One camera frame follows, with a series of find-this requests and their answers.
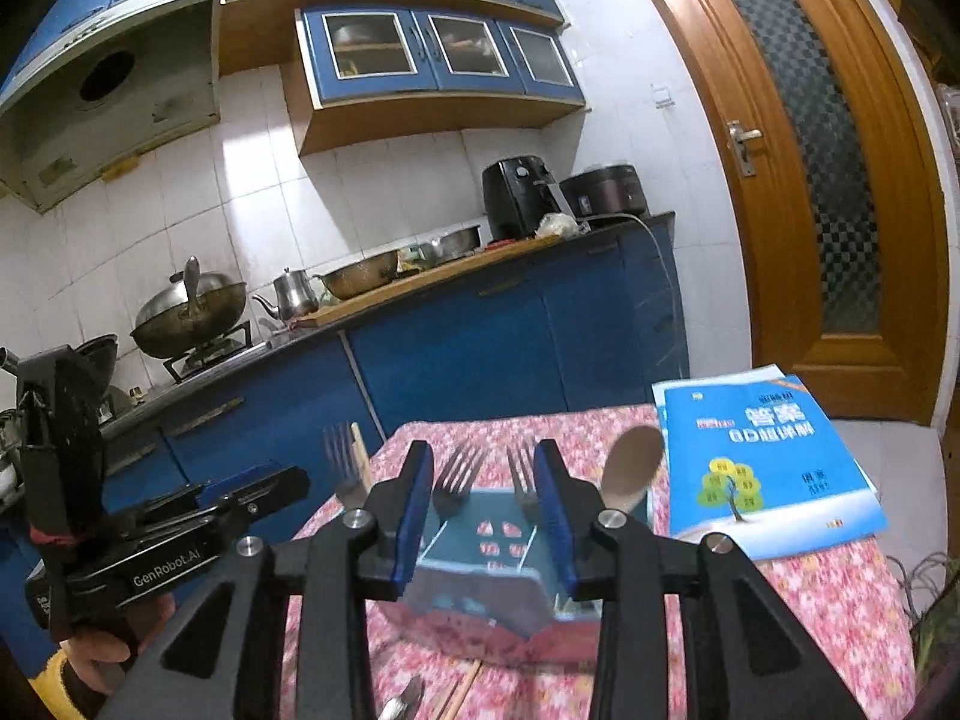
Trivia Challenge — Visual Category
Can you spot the wooden spoon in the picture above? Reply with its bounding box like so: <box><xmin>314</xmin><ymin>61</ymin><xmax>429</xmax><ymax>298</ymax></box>
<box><xmin>602</xmin><ymin>425</ymin><xmax>666</xmax><ymax>523</ymax></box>

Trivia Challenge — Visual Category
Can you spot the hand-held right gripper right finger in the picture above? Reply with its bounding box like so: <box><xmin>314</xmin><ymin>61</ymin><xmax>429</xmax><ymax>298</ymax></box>
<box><xmin>532</xmin><ymin>437</ymin><xmax>890</xmax><ymax>720</ymax></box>

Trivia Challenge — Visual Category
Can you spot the wooden door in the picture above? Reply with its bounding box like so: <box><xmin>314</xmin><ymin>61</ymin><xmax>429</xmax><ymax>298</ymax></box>
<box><xmin>621</xmin><ymin>0</ymin><xmax>960</xmax><ymax>425</ymax></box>

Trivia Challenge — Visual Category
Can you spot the steel wok lid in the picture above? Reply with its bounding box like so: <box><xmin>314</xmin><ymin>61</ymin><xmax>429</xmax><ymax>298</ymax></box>
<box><xmin>135</xmin><ymin>255</ymin><xmax>247</xmax><ymax>325</ymax></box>

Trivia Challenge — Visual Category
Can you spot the blue plastic utensil box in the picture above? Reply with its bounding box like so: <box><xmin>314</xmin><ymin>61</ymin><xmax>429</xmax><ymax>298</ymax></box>
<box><xmin>401</xmin><ymin>487</ymin><xmax>653</xmax><ymax>665</ymax></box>

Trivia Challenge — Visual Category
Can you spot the green plant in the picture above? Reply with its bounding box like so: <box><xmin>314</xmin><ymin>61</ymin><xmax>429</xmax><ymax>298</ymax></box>
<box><xmin>896</xmin><ymin>551</ymin><xmax>960</xmax><ymax>695</ymax></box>

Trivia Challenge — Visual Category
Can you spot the dark rice cooker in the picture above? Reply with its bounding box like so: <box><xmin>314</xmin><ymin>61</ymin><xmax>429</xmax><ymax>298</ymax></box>
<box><xmin>559</xmin><ymin>163</ymin><xmax>648</xmax><ymax>221</ymax></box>

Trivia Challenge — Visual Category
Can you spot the person's left hand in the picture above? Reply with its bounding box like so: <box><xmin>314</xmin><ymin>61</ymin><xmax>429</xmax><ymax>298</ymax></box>
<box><xmin>64</xmin><ymin>591</ymin><xmax>178</xmax><ymax>698</ymax></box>

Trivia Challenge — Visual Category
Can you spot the pink floral tablecloth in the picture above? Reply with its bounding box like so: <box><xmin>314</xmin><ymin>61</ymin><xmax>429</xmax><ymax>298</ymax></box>
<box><xmin>289</xmin><ymin>403</ymin><xmax>920</xmax><ymax>720</ymax></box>

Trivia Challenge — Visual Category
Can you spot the blue glass-door wall cabinet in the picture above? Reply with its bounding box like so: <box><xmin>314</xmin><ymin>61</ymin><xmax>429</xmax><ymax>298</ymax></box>
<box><xmin>295</xmin><ymin>6</ymin><xmax>587</xmax><ymax>158</ymax></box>

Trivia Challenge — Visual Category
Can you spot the steel fork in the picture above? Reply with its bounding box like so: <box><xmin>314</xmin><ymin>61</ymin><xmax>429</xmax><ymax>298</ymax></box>
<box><xmin>322</xmin><ymin>422</ymin><xmax>368</xmax><ymax>512</ymax></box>
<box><xmin>506</xmin><ymin>446</ymin><xmax>542</xmax><ymax>523</ymax></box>
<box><xmin>433</xmin><ymin>444</ymin><xmax>488</xmax><ymax>523</ymax></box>

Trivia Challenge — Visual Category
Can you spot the black air fryer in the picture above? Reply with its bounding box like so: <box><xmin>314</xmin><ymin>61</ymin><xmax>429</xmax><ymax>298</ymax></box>
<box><xmin>481</xmin><ymin>156</ymin><xmax>560</xmax><ymax>243</ymax></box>

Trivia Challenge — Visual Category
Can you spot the metal door handle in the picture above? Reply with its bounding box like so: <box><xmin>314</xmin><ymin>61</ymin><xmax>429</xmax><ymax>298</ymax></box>
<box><xmin>726</xmin><ymin>120</ymin><xmax>764</xmax><ymax>179</ymax></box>

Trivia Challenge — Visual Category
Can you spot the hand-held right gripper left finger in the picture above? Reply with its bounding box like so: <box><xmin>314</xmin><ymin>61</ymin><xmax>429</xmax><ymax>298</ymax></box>
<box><xmin>94</xmin><ymin>439</ymin><xmax>436</xmax><ymax>720</ymax></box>

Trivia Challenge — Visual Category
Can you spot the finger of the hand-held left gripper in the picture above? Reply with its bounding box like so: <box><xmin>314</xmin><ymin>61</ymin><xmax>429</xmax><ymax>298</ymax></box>
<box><xmin>154</xmin><ymin>463</ymin><xmax>311</xmax><ymax>541</ymax></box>

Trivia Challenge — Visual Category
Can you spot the blue base cabinet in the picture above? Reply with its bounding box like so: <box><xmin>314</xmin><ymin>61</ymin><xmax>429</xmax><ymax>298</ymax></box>
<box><xmin>0</xmin><ymin>219</ymin><xmax>691</xmax><ymax>691</ymax></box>

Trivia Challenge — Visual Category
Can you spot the wooden chopstick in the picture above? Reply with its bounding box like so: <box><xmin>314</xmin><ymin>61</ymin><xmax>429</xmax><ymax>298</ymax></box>
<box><xmin>351</xmin><ymin>424</ymin><xmax>373</xmax><ymax>497</ymax></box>
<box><xmin>431</xmin><ymin>660</ymin><xmax>481</xmax><ymax>720</ymax></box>

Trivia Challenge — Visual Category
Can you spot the black kitchen countertop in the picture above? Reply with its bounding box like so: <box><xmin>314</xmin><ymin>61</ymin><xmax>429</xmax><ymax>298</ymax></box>
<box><xmin>97</xmin><ymin>211</ymin><xmax>676</xmax><ymax>437</ymax></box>

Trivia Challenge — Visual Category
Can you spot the white power cable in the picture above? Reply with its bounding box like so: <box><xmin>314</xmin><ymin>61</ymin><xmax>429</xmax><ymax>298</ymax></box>
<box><xmin>581</xmin><ymin>211</ymin><xmax>689</xmax><ymax>385</ymax></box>

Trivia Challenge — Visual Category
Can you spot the steel kettle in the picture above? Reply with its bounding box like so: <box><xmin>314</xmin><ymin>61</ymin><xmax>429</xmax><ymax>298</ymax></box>
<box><xmin>251</xmin><ymin>268</ymin><xmax>325</xmax><ymax>320</ymax></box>

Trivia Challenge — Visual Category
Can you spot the gas stove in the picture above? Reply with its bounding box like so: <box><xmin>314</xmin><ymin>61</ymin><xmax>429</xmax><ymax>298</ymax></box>
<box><xmin>163</xmin><ymin>321</ymin><xmax>265</xmax><ymax>383</ymax></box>

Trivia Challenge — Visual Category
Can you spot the range hood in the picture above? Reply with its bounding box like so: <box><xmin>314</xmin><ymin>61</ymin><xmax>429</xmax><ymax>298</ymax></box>
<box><xmin>0</xmin><ymin>0</ymin><xmax>226</xmax><ymax>215</ymax></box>

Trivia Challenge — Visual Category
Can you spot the wooden cutting board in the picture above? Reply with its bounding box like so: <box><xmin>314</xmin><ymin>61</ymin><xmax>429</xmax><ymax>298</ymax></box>
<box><xmin>291</xmin><ymin>234</ymin><xmax>565</xmax><ymax>328</ymax></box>

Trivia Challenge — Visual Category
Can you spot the blue book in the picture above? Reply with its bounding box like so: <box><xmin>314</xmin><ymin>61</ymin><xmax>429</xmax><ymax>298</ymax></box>
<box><xmin>651</xmin><ymin>364</ymin><xmax>888</xmax><ymax>563</ymax></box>

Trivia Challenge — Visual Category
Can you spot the steel wok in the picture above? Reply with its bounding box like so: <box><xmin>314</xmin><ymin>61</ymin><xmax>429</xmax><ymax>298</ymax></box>
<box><xmin>131</xmin><ymin>281</ymin><xmax>248</xmax><ymax>359</ymax></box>

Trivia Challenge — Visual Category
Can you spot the steel colander bowl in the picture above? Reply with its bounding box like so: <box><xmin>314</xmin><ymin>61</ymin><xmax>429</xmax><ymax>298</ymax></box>
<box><xmin>315</xmin><ymin>249</ymin><xmax>401</xmax><ymax>302</ymax></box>

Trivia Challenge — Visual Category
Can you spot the person's left forearm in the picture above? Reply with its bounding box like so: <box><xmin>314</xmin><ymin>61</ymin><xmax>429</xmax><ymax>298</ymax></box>
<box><xmin>0</xmin><ymin>634</ymin><xmax>106</xmax><ymax>720</ymax></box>

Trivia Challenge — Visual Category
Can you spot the dark cooking pot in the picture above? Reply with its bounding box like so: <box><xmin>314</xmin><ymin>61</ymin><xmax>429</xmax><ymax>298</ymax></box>
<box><xmin>73</xmin><ymin>334</ymin><xmax>119</xmax><ymax>395</ymax></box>

